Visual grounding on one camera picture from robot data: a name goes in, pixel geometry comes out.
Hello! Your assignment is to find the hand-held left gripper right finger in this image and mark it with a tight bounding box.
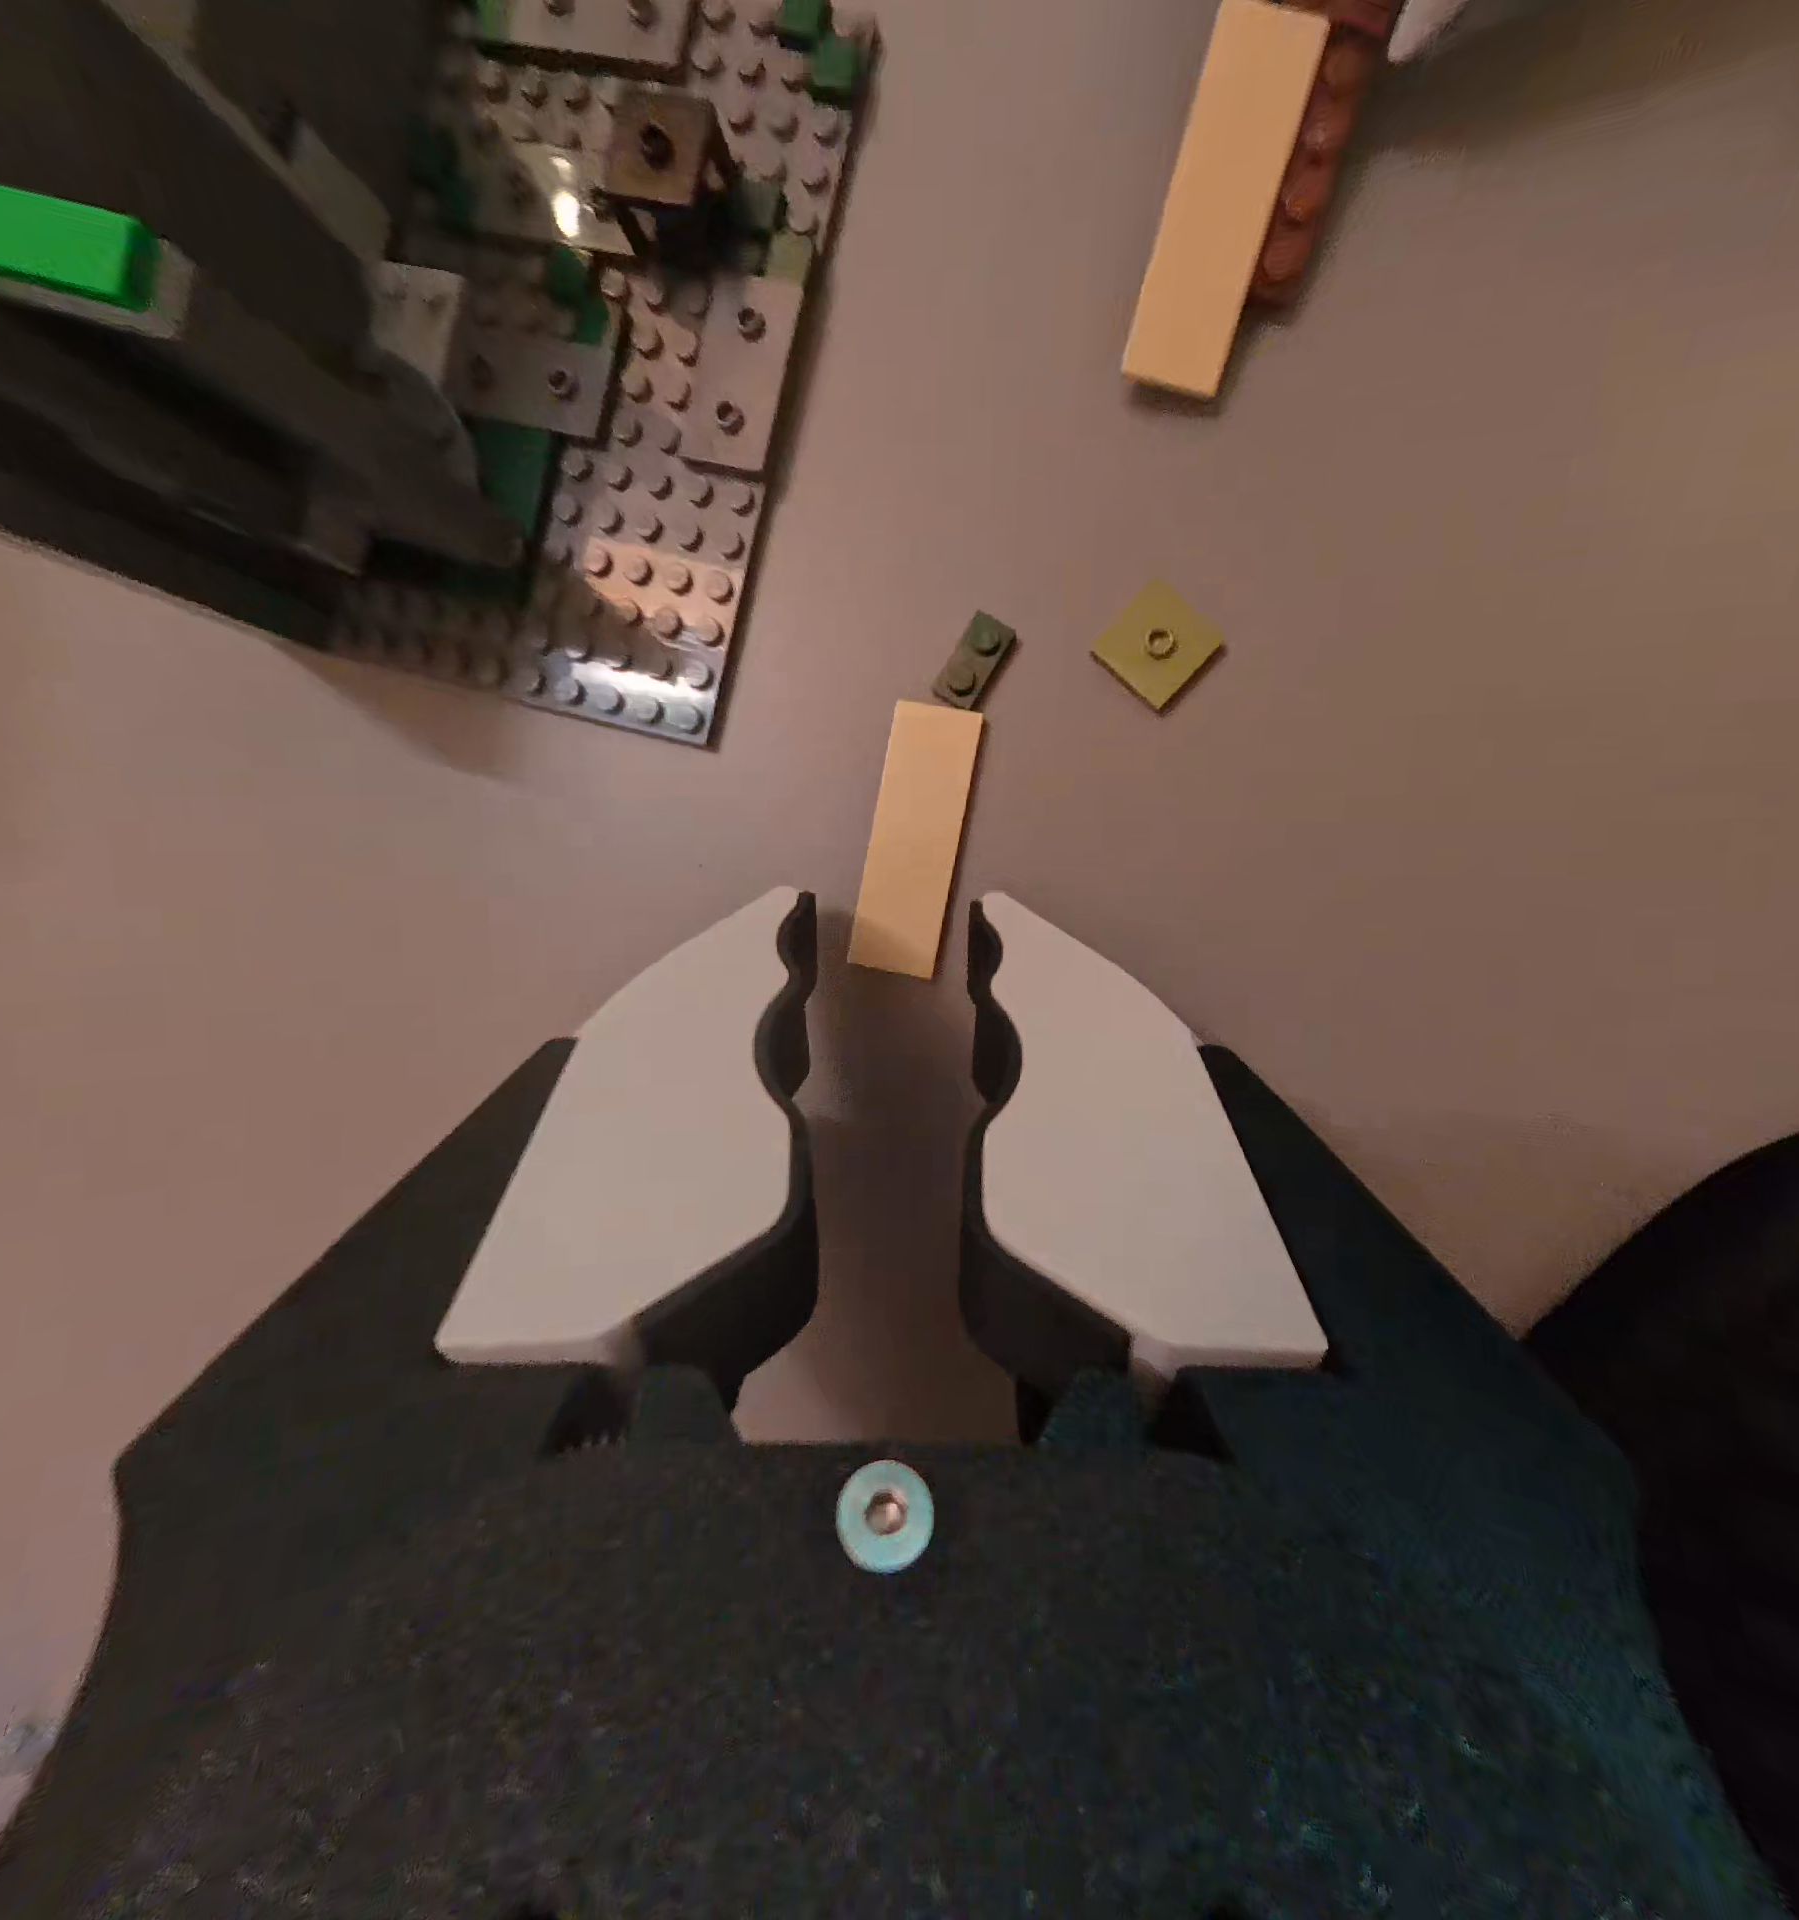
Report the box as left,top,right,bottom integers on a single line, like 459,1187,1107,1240
959,889,1331,1380

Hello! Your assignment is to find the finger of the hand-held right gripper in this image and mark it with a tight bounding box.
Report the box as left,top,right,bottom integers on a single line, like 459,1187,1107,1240
1385,0,1500,66

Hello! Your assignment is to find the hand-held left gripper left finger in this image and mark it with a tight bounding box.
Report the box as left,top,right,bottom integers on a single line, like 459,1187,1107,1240
431,884,823,1374

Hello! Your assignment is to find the brown studded toy plate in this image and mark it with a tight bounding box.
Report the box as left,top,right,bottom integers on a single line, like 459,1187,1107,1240
1255,0,1407,320

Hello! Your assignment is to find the tan smooth toy tile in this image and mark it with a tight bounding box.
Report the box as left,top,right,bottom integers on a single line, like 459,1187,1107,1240
1121,0,1331,403
845,700,985,985

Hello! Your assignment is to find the grey desk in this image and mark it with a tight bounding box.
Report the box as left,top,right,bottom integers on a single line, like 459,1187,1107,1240
0,0,1799,1871

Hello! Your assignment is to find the olive square toy plate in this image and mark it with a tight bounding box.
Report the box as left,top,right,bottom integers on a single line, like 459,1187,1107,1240
1089,580,1227,714

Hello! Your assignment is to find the dark green toy plate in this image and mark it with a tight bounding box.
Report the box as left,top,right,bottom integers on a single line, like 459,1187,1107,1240
929,608,1019,709

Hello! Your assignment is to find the person's black clothing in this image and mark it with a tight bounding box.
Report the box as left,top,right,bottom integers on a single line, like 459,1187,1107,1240
1524,1122,1799,1920

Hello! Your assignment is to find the grey toy brick building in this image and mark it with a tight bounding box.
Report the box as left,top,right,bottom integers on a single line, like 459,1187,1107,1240
0,0,885,752

